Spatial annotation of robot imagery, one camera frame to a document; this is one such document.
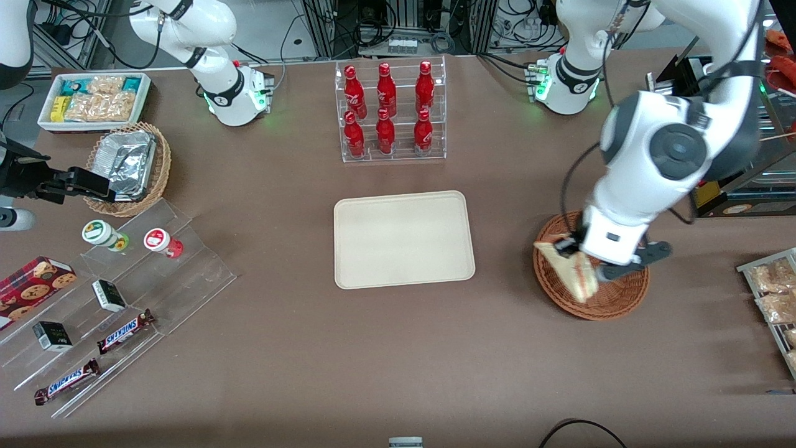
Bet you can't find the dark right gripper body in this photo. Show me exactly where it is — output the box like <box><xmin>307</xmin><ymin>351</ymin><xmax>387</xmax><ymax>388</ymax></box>
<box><xmin>0</xmin><ymin>141</ymin><xmax>55</xmax><ymax>201</ymax></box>

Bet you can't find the triangular sandwich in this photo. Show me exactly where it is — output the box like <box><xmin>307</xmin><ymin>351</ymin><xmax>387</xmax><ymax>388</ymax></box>
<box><xmin>535</xmin><ymin>234</ymin><xmax>601</xmax><ymax>304</ymax></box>

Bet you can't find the round brown wicker basket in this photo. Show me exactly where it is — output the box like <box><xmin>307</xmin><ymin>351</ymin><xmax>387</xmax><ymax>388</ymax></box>
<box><xmin>533</xmin><ymin>210</ymin><xmax>651</xmax><ymax>321</ymax></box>

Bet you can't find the light wicker basket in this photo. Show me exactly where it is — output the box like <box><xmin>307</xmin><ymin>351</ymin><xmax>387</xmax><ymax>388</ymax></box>
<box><xmin>83</xmin><ymin>122</ymin><xmax>172</xmax><ymax>218</ymax></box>

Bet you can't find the cream plastic tray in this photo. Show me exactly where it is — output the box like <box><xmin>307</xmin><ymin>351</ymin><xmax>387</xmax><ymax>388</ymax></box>
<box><xmin>333</xmin><ymin>190</ymin><xmax>476</xmax><ymax>291</ymax></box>

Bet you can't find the tray of packaged snacks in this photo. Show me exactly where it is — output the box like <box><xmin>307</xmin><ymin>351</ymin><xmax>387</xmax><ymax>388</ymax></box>
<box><xmin>737</xmin><ymin>248</ymin><xmax>796</xmax><ymax>380</ymax></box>

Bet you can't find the aluminium foil container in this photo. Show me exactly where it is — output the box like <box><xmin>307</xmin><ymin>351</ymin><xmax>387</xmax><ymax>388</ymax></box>
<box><xmin>93</xmin><ymin>131</ymin><xmax>157</xmax><ymax>201</ymax></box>

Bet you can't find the green label cup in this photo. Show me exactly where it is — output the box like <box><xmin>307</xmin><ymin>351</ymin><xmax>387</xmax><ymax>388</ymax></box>
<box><xmin>81</xmin><ymin>220</ymin><xmax>130</xmax><ymax>253</ymax></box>

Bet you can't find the large clear cracker bag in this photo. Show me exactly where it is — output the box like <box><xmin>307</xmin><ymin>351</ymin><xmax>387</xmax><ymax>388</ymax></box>
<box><xmin>65</xmin><ymin>91</ymin><xmax>138</xmax><ymax>123</ymax></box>

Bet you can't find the red label cup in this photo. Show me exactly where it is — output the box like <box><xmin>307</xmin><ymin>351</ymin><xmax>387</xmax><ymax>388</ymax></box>
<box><xmin>144</xmin><ymin>228</ymin><xmax>184</xmax><ymax>259</ymax></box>

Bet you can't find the red cookie box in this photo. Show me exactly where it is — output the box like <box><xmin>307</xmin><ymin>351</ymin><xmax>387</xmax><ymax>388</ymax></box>
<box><xmin>0</xmin><ymin>256</ymin><xmax>78</xmax><ymax>330</ymax></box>

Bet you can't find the white rectangular snack bin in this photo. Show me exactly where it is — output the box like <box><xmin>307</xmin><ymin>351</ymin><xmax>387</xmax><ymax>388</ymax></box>
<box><xmin>37</xmin><ymin>72</ymin><xmax>152</xmax><ymax>133</ymax></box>

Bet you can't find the small clear cracker bag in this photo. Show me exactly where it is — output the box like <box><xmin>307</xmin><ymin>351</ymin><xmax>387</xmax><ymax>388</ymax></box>
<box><xmin>87</xmin><ymin>75</ymin><xmax>126</xmax><ymax>96</ymax></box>

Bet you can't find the yellow emergency stop box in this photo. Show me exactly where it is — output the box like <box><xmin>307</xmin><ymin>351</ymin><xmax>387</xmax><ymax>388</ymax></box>
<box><xmin>690</xmin><ymin>179</ymin><xmax>728</xmax><ymax>210</ymax></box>

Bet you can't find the small black box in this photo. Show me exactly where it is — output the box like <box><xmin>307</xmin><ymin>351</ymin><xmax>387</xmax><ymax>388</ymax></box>
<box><xmin>32</xmin><ymin>321</ymin><xmax>73</xmax><ymax>352</ymax></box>
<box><xmin>92</xmin><ymin>279</ymin><xmax>127</xmax><ymax>312</ymax></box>

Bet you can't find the clear acrylic stepped shelf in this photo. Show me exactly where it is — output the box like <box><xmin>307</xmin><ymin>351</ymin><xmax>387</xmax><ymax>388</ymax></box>
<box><xmin>0</xmin><ymin>198</ymin><xmax>238</xmax><ymax>419</ymax></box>

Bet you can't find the snickers bar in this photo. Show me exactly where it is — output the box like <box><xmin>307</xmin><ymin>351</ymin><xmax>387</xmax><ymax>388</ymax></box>
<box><xmin>34</xmin><ymin>358</ymin><xmax>101</xmax><ymax>406</ymax></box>
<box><xmin>97</xmin><ymin>309</ymin><xmax>155</xmax><ymax>355</ymax></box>

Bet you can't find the clear bag of nuts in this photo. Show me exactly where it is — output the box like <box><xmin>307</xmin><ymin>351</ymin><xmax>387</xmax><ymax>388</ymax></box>
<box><xmin>748</xmin><ymin>258</ymin><xmax>796</xmax><ymax>294</ymax></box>
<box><xmin>756</xmin><ymin>291</ymin><xmax>796</xmax><ymax>325</ymax></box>

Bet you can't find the black metal equipment stand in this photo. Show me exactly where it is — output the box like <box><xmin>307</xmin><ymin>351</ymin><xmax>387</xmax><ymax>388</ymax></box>
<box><xmin>646</xmin><ymin>53</ymin><xmax>796</xmax><ymax>218</ymax></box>

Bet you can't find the red cola bottle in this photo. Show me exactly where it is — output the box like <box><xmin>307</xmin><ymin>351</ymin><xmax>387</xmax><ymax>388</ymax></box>
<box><xmin>377</xmin><ymin>62</ymin><xmax>397</xmax><ymax>118</ymax></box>
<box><xmin>414</xmin><ymin>109</ymin><xmax>433</xmax><ymax>156</ymax></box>
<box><xmin>344</xmin><ymin>111</ymin><xmax>366</xmax><ymax>158</ymax></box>
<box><xmin>415</xmin><ymin>60</ymin><xmax>435</xmax><ymax>116</ymax></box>
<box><xmin>344</xmin><ymin>65</ymin><xmax>368</xmax><ymax>119</ymax></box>
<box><xmin>376</xmin><ymin>108</ymin><xmax>396</xmax><ymax>155</ymax></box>

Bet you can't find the clear acrylic bottle rack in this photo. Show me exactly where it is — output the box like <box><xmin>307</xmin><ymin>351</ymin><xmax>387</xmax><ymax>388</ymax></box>
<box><xmin>335</xmin><ymin>55</ymin><xmax>447</xmax><ymax>164</ymax></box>

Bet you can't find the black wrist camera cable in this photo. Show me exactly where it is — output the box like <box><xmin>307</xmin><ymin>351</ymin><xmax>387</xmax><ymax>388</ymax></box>
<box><xmin>560</xmin><ymin>145</ymin><xmax>605</xmax><ymax>220</ymax></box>

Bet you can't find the black floor cable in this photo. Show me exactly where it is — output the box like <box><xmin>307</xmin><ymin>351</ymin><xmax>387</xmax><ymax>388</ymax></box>
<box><xmin>539</xmin><ymin>419</ymin><xmax>627</xmax><ymax>448</ymax></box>

